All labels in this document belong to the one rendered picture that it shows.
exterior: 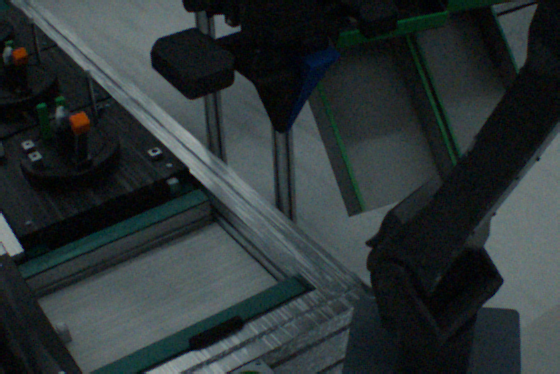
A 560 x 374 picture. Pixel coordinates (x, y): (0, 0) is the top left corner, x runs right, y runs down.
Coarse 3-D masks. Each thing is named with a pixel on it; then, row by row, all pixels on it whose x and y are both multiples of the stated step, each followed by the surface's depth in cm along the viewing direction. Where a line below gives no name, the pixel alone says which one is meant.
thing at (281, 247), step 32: (0, 0) 165; (32, 0) 160; (64, 32) 145; (96, 64) 133; (128, 96) 124; (160, 128) 116; (192, 160) 108; (224, 192) 102; (256, 192) 102; (0, 224) 98; (96, 224) 105; (224, 224) 102; (256, 224) 96; (288, 224) 96; (32, 256) 95; (256, 256) 98; (288, 256) 91; (320, 256) 91
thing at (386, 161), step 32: (352, 64) 96; (384, 64) 97; (416, 64) 94; (320, 96) 90; (352, 96) 95; (384, 96) 96; (416, 96) 96; (320, 128) 93; (352, 128) 94; (384, 128) 95; (416, 128) 96; (352, 160) 93; (384, 160) 94; (416, 160) 95; (448, 160) 93; (352, 192) 89; (384, 192) 94
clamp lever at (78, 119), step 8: (72, 112) 99; (72, 120) 96; (80, 120) 96; (88, 120) 97; (80, 128) 96; (88, 128) 97; (80, 136) 98; (80, 144) 99; (80, 152) 101; (80, 160) 102
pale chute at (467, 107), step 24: (456, 24) 103; (480, 24) 104; (432, 48) 102; (456, 48) 102; (480, 48) 104; (504, 48) 100; (432, 72) 101; (456, 72) 102; (480, 72) 103; (504, 72) 102; (432, 96) 97; (456, 96) 101; (480, 96) 102; (456, 120) 100; (480, 120) 101; (456, 144) 95
